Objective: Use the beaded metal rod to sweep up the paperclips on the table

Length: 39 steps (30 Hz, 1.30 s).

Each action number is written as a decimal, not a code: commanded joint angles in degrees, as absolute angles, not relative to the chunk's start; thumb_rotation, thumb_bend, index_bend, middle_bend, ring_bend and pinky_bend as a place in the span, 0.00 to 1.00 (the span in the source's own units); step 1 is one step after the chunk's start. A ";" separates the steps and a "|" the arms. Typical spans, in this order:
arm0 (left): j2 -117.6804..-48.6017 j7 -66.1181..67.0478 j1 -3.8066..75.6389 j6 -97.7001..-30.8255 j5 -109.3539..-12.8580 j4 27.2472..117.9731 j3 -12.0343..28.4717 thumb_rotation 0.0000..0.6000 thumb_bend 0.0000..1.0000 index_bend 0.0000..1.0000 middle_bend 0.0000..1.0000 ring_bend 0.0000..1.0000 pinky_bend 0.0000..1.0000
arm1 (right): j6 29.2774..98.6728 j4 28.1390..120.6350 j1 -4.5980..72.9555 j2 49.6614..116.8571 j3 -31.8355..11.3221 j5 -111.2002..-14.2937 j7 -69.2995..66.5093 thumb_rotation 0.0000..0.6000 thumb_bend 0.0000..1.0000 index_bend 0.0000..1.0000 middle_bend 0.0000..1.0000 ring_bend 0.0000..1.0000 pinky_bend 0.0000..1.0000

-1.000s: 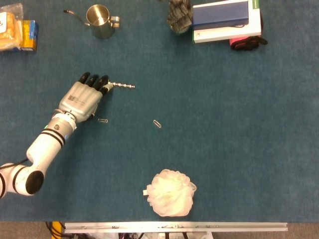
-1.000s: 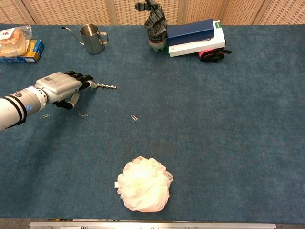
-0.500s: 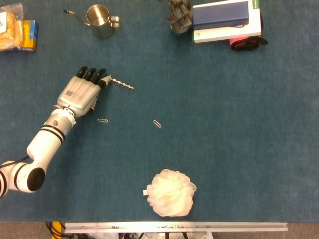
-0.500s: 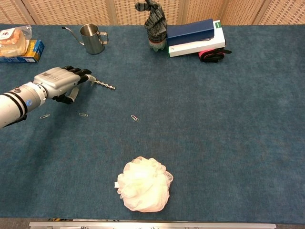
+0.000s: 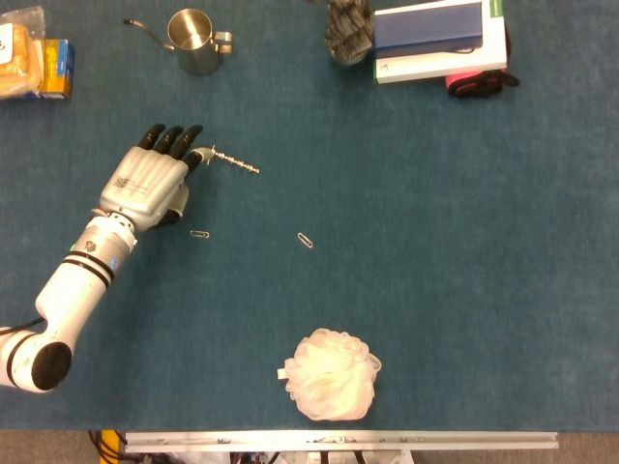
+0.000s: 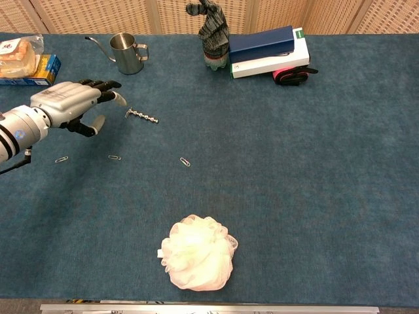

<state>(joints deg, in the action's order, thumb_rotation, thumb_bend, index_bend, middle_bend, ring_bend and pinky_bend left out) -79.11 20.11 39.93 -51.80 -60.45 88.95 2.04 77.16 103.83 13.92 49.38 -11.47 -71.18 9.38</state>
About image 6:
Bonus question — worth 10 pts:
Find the dark blue box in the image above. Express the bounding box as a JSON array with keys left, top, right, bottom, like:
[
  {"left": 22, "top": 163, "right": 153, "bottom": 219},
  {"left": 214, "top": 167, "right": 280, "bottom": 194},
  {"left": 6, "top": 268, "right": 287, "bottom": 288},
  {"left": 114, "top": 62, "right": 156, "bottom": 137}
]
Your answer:
[{"left": 228, "top": 26, "right": 297, "bottom": 65}]

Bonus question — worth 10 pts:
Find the pink and black strap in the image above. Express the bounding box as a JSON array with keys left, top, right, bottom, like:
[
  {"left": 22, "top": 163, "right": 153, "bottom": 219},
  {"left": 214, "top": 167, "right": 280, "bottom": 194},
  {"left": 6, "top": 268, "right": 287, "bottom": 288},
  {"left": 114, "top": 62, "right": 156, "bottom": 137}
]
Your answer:
[{"left": 272, "top": 65, "right": 319, "bottom": 87}]

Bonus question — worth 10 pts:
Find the blue felt table cloth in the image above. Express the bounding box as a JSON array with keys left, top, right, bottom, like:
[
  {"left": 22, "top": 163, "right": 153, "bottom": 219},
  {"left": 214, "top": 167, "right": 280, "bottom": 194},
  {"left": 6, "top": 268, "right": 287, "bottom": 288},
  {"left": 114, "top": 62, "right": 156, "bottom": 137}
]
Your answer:
[{"left": 0, "top": 32, "right": 419, "bottom": 304}]

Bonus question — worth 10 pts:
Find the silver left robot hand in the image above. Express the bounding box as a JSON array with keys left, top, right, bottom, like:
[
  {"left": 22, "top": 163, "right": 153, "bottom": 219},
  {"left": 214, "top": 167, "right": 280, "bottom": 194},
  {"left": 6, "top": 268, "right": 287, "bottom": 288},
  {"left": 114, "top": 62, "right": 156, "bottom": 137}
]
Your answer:
[{"left": 29, "top": 78, "right": 128, "bottom": 138}]

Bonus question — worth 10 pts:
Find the bagged sliced bread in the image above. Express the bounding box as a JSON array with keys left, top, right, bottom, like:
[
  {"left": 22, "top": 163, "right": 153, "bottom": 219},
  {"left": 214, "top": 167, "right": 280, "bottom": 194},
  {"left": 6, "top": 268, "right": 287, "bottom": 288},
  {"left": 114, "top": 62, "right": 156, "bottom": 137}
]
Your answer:
[{"left": 0, "top": 33, "right": 45, "bottom": 79}]

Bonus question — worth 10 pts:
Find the aluminium profile rail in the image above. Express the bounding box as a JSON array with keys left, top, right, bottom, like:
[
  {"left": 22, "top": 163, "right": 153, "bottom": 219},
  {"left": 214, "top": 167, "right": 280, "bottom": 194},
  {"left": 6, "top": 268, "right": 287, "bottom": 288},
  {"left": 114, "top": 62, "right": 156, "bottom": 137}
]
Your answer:
[{"left": 39, "top": 303, "right": 380, "bottom": 314}]

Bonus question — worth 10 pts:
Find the woven folding screen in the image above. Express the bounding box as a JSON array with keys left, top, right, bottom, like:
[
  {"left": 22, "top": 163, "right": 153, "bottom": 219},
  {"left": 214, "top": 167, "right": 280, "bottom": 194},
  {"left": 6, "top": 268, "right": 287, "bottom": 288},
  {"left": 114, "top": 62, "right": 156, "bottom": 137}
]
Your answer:
[{"left": 0, "top": 0, "right": 419, "bottom": 35}]

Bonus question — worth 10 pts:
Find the clear plastic bottle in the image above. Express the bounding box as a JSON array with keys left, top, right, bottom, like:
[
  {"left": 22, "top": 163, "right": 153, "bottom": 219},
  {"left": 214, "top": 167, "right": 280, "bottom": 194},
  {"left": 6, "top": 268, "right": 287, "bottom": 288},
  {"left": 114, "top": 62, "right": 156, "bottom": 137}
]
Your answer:
[{"left": 204, "top": 52, "right": 229, "bottom": 71}]

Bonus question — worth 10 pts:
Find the blue and yellow box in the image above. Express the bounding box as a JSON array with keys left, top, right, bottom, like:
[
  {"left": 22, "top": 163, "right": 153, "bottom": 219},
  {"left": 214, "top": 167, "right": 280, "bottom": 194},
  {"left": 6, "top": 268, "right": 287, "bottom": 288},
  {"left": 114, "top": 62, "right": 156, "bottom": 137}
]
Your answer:
[{"left": 0, "top": 54, "right": 62, "bottom": 87}]

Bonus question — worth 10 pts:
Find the silver magnetic bead stick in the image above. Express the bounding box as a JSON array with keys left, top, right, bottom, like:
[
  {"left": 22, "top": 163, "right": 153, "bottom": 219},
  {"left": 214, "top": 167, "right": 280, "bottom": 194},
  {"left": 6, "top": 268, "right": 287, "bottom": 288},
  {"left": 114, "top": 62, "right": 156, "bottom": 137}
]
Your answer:
[{"left": 130, "top": 109, "right": 160, "bottom": 124}]

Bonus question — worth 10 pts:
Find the white box with green label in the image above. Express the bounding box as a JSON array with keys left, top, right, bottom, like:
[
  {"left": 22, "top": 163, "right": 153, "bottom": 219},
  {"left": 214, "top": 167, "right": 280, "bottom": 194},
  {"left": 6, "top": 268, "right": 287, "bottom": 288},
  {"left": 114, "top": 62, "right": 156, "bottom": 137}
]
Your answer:
[{"left": 230, "top": 27, "right": 311, "bottom": 80}]

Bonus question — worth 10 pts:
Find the white mesh bath loofah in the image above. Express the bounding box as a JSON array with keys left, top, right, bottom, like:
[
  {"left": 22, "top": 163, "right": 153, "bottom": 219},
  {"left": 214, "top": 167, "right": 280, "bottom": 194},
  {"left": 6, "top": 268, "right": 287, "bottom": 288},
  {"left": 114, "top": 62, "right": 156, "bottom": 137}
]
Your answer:
[{"left": 156, "top": 214, "right": 239, "bottom": 292}]

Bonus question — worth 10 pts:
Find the grey striped knit sock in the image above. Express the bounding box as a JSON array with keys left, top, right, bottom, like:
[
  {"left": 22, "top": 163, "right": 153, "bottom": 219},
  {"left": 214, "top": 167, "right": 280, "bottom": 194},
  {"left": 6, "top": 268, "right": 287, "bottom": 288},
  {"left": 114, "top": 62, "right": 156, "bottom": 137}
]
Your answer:
[{"left": 185, "top": 0, "right": 230, "bottom": 61}]

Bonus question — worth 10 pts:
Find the steel gooseneck pouring kettle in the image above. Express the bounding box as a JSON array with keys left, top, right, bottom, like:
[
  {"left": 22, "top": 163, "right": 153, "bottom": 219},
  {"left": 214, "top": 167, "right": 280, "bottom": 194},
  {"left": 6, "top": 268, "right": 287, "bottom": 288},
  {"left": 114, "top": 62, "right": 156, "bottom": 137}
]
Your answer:
[{"left": 84, "top": 33, "right": 151, "bottom": 75}]

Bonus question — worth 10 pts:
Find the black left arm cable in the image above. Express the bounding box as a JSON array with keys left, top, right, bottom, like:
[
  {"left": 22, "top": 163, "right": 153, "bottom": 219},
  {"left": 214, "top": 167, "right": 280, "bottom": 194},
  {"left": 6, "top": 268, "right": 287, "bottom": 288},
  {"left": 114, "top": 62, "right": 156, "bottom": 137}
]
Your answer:
[{"left": 0, "top": 147, "right": 33, "bottom": 176}]

